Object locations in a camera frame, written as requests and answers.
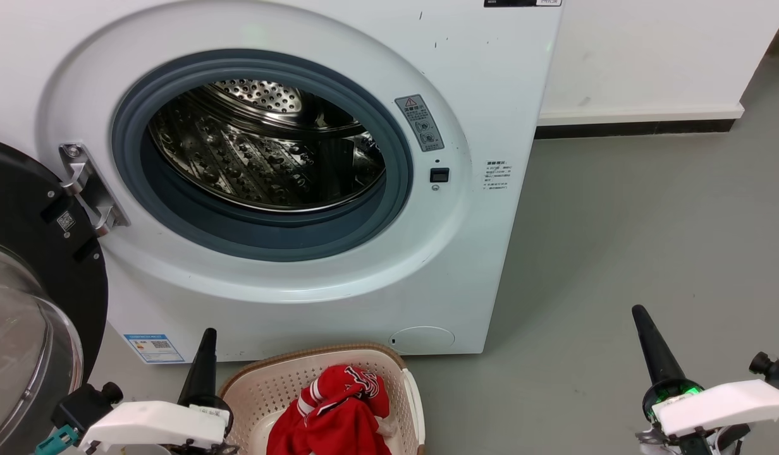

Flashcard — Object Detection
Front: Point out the teal connector clip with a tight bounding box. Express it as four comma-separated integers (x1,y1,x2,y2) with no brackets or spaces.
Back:
34,425,79,455

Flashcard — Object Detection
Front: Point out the grey warning sticker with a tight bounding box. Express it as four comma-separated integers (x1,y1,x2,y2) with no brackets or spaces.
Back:
395,95,445,152

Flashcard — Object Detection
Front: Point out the black wall baseboard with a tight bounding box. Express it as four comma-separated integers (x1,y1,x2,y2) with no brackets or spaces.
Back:
535,119,738,140

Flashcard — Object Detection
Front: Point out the black round washer door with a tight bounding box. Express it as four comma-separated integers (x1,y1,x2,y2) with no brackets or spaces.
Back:
0,137,109,455

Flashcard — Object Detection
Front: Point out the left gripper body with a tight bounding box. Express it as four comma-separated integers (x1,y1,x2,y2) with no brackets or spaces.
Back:
178,396,233,437

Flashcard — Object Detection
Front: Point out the cream perforated laundry basket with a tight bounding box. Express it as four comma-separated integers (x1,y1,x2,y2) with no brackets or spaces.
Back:
219,343,426,455

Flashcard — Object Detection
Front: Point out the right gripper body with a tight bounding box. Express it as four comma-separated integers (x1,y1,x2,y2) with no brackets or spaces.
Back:
636,378,751,455

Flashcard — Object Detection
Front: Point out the red jersey with white stripes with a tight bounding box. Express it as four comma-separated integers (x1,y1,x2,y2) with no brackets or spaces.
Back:
266,398,393,455

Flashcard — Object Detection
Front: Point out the white front-load washing machine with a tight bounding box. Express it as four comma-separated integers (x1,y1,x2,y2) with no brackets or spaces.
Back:
0,0,564,364

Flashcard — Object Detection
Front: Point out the red jersey with wave print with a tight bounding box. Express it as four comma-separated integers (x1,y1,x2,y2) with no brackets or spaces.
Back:
299,365,390,418

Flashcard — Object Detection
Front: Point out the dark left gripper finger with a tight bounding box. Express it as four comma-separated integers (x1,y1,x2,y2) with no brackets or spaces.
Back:
178,328,208,405
200,328,218,399

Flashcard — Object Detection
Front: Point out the grey rubber door gasket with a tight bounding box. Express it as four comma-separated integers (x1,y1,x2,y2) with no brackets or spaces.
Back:
111,49,414,262

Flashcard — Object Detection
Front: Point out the round white filter cover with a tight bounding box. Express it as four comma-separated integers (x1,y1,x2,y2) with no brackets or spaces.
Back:
389,326,456,355

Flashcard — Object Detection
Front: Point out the silver metal door hinge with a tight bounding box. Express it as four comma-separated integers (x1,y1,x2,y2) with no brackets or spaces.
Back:
59,143,131,238

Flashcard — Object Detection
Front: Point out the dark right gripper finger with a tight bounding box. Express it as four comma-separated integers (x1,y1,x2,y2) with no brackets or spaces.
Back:
639,305,686,382
632,305,668,389

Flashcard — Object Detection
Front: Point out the small printed text label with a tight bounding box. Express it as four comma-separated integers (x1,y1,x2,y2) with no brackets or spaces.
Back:
484,160,512,191

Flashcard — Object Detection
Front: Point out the stainless steel washing machine drum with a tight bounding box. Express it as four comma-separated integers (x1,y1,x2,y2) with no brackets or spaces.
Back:
147,79,387,213

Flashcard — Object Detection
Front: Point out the blue energy label sticker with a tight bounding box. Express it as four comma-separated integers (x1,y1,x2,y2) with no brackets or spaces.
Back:
123,334,185,365

